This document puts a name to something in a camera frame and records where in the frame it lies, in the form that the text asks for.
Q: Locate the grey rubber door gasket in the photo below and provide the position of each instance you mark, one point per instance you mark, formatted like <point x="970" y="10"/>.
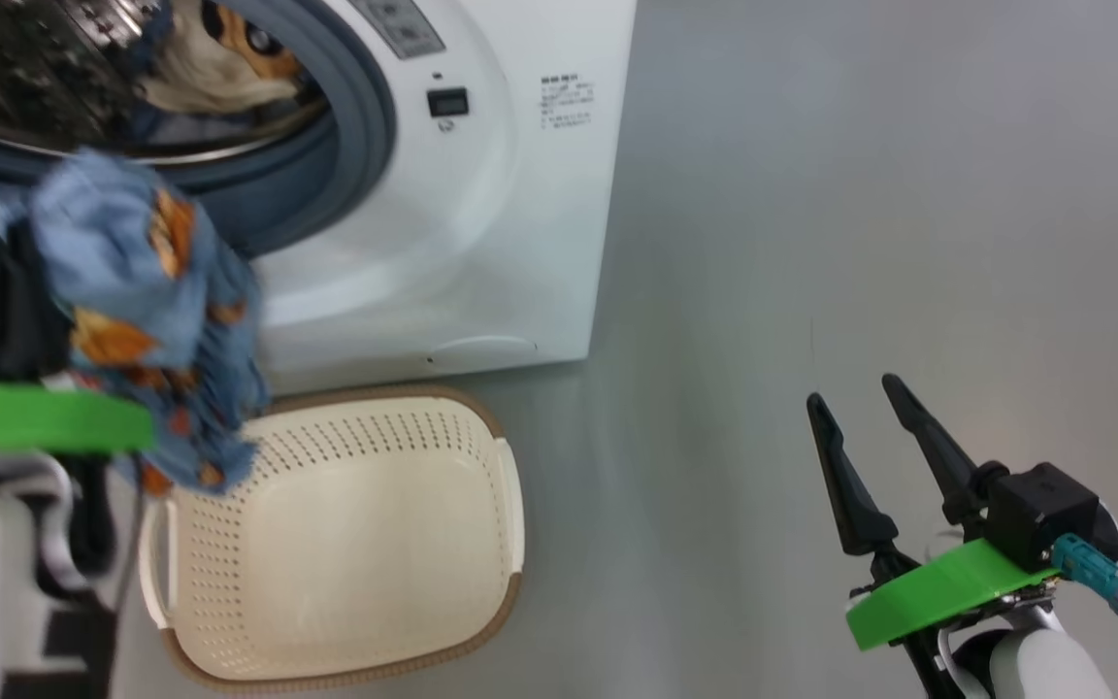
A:
<point x="345" y="155"/>

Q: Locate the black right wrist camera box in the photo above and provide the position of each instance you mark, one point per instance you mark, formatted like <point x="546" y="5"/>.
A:
<point x="1039" y="510"/>

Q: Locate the blue garment small orange prints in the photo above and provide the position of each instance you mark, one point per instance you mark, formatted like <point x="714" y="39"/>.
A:
<point x="122" y="262"/>

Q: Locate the grey warning label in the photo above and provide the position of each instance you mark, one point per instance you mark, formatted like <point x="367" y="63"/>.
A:
<point x="399" y="24"/>

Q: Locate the small black text sticker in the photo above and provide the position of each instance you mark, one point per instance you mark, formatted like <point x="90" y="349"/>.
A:
<point x="567" y="102"/>

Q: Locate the blue garment with tiger print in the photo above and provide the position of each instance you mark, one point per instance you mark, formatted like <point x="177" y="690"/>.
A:
<point x="219" y="73"/>

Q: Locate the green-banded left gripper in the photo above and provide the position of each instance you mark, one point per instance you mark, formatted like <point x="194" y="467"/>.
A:
<point x="35" y="419"/>

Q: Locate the black door lock socket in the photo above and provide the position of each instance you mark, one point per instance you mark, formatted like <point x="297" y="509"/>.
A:
<point x="447" y="102"/>

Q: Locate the round drain filter cover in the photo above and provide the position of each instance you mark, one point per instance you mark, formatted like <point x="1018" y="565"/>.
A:
<point x="481" y="351"/>

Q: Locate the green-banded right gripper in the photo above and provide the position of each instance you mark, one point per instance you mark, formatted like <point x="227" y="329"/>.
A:
<point x="937" y="592"/>

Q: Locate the cream perforated laundry basket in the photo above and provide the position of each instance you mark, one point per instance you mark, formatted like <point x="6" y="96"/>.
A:
<point x="355" y="544"/>

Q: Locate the white front-load washing machine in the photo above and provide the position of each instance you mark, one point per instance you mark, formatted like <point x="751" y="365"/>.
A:
<point x="520" y="243"/>

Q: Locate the perforated steel washer drum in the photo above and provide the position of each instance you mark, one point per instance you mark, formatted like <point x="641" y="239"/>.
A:
<point x="25" y="78"/>

